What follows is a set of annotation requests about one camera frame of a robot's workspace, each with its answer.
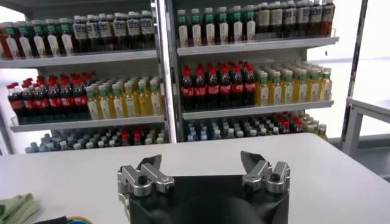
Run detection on green polo shirt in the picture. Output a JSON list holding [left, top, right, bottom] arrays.
[[0, 192, 40, 224]]

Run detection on yellow blue wire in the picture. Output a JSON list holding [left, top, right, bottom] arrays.
[[67, 215, 94, 224]]

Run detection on black window frame post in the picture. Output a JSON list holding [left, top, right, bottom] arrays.
[[340, 0, 369, 144]]

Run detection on red cap cola bottle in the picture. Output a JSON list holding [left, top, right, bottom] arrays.
[[6, 84, 25, 118], [35, 81, 49, 116], [48, 79, 63, 116], [206, 67, 220, 108], [194, 68, 207, 109], [181, 68, 194, 110], [231, 66, 244, 107], [21, 82, 37, 117], [219, 66, 232, 108], [243, 65, 257, 107], [73, 78, 90, 114], [60, 79, 76, 115]]

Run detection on dark drink bottle beige label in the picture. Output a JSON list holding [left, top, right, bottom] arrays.
[[257, 2, 271, 39], [269, 1, 284, 38]]

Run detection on dark drink bottle white label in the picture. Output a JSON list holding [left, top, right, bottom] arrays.
[[308, 0, 323, 37], [127, 11, 143, 49], [99, 13, 115, 51], [140, 10, 156, 49], [282, 0, 297, 37], [296, 0, 310, 37], [113, 12, 129, 50], [73, 15, 88, 53], [320, 0, 336, 37], [86, 14, 101, 52]]

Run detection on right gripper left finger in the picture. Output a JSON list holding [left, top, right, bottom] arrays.
[[117, 154, 176, 220]]

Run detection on grey metal shelf rack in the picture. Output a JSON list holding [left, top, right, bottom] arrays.
[[164, 0, 339, 143], [0, 0, 168, 155]]

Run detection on yellow tea bottle green label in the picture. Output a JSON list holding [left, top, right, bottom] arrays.
[[294, 69, 308, 103], [111, 83, 126, 119], [97, 84, 113, 119], [282, 70, 296, 105], [124, 82, 138, 118], [136, 80, 152, 117], [307, 69, 321, 103], [149, 79, 165, 116], [255, 72, 269, 107], [319, 68, 333, 102], [269, 71, 283, 106], [86, 85, 101, 121]]

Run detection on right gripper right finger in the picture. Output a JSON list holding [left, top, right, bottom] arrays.
[[240, 150, 292, 195]]

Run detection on white table grey frame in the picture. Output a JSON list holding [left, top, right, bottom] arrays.
[[341, 96, 390, 158]]

